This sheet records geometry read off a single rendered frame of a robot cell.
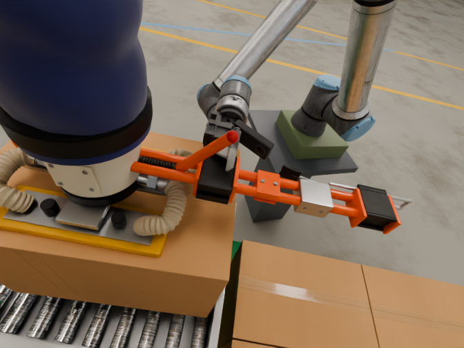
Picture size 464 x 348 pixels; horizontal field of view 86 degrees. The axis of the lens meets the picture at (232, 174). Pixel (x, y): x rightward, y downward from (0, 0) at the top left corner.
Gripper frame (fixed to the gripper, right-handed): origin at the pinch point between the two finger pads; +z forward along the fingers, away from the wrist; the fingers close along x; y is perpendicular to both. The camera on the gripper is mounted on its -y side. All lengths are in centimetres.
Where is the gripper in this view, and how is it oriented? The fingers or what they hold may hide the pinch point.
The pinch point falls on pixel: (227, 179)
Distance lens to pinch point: 53.0
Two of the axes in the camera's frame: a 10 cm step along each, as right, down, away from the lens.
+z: -1.2, 7.5, -6.5
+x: 1.9, -6.3, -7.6
